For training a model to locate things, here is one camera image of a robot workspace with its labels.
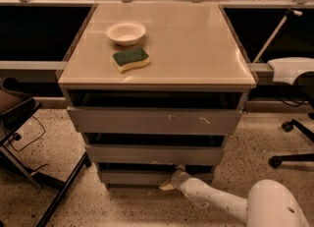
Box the grey drawer cabinet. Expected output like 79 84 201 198
59 2 256 181

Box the white stick with black tip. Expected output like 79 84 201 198
252 9 303 63

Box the black office chair base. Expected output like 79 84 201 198
268 118 314 169

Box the grey top drawer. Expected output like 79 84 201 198
68 106 242 136

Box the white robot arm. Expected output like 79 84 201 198
159 165 310 227

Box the grey bottom drawer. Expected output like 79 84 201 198
97 170 216 188

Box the dark chair on left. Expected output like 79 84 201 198
0 77 92 227

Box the grey middle drawer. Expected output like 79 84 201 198
85 144 224 165

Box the green and yellow sponge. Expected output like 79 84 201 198
113 47 150 73

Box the grey drawer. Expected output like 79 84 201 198
68 106 242 136
85 144 224 165
97 170 216 188

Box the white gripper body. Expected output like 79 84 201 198
171 169 190 188

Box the black floor cable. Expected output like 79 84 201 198
7 115 47 153

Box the white bowl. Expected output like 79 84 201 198
106 21 146 46

